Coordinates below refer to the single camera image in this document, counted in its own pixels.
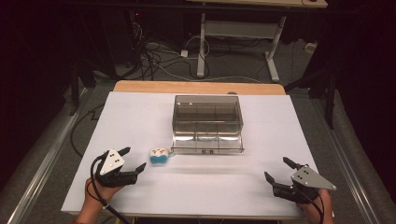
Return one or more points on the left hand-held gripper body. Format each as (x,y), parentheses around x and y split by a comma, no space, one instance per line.
(112,163)

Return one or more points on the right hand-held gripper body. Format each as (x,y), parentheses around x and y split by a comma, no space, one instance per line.
(306,180)

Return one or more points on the white and blue plush toy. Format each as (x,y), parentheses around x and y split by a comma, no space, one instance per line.
(160,154)

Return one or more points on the clear acrylic drawer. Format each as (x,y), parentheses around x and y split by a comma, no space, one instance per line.
(207,143)

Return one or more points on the clear acrylic drawer box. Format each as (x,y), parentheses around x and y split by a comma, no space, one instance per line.
(207,107)

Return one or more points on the person's left hand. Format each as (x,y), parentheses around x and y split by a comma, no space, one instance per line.
(99,194)

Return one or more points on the person's right hand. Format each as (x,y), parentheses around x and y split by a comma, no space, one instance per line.
(322,211)

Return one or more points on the white table cover sheet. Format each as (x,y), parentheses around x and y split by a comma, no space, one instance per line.
(218,186)

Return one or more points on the black metal stand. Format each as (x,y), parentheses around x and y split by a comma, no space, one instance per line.
(330,105)
(74,90)

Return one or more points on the wooden table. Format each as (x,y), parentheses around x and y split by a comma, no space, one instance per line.
(186,87)

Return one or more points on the dark equipment cabinet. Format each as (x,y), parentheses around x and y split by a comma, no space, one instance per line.
(121,37)

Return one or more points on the white power adapter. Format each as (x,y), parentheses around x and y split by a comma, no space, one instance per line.
(184,53)

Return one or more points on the small white box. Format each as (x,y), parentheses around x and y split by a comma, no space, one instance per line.
(310,47)

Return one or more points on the aluminium floor rail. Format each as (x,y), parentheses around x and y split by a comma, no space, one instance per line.
(351,174)
(46,161)

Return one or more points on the white metal table frame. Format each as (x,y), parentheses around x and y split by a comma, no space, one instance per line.
(239,29)

